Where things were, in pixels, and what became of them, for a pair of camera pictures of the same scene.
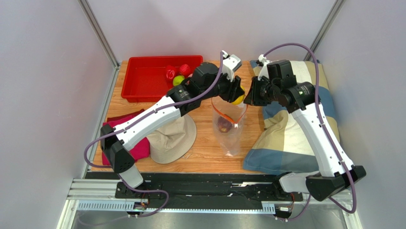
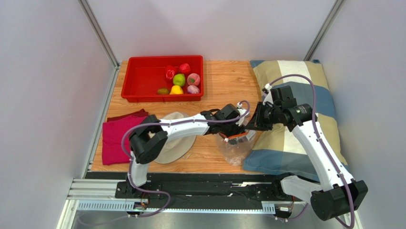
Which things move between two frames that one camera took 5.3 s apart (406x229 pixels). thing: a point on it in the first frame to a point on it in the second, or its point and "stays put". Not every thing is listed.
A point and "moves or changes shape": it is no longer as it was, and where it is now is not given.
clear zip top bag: (228, 119) moves or changes shape
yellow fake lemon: (240, 98) moves or changes shape
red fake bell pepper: (170, 72) stays put
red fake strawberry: (185, 69) stays put
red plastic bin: (145, 79) stays put
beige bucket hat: (173, 142) stays put
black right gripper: (252, 96) to (259, 115)
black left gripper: (233, 88) to (237, 128)
